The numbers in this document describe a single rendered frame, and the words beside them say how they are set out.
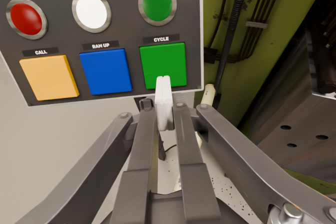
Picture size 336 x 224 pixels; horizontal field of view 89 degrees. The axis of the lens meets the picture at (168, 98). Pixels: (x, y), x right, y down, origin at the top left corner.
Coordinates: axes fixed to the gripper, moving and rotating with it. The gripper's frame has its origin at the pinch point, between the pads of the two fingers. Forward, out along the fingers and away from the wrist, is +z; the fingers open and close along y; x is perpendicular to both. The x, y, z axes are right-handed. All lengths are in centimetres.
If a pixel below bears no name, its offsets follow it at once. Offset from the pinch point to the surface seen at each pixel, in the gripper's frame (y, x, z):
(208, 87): 17, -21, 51
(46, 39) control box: -18.2, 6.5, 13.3
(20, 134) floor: -123, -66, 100
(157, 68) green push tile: -1.0, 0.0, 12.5
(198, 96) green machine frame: 14, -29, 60
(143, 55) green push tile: -3.2, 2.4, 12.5
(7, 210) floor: -110, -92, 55
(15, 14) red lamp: -21.2, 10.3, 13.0
